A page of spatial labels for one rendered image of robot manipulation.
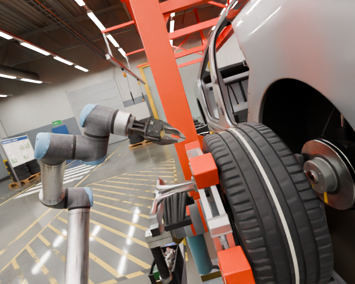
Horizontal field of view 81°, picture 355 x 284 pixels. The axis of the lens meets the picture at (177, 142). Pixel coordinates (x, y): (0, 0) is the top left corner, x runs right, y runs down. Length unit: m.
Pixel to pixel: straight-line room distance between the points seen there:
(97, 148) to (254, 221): 0.57
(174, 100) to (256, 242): 0.92
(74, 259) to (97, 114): 0.78
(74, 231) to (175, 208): 0.70
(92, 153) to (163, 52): 0.78
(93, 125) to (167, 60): 0.71
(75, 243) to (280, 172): 1.03
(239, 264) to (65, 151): 0.64
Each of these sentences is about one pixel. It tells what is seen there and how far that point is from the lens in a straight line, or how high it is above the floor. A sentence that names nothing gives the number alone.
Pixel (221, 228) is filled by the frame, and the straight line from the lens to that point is 0.68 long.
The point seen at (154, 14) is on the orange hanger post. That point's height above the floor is 1.86.
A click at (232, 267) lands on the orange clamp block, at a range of 0.67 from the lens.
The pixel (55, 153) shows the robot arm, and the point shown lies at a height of 1.30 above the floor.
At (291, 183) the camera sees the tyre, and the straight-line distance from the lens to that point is 0.69.
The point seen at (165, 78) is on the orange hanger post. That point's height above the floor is 1.50.
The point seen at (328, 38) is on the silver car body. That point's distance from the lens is 0.75.
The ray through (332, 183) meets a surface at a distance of 1.09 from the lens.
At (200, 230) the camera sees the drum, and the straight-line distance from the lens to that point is 0.92.
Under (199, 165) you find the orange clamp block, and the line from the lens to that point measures 0.65.
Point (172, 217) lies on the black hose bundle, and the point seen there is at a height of 0.99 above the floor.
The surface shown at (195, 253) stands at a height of 0.62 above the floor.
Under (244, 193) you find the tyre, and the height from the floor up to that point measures 1.04.
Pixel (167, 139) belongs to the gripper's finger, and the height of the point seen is 1.23.
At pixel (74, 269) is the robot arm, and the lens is 1.29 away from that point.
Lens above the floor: 1.35
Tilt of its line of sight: 10 degrees down
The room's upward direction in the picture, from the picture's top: 17 degrees counter-clockwise
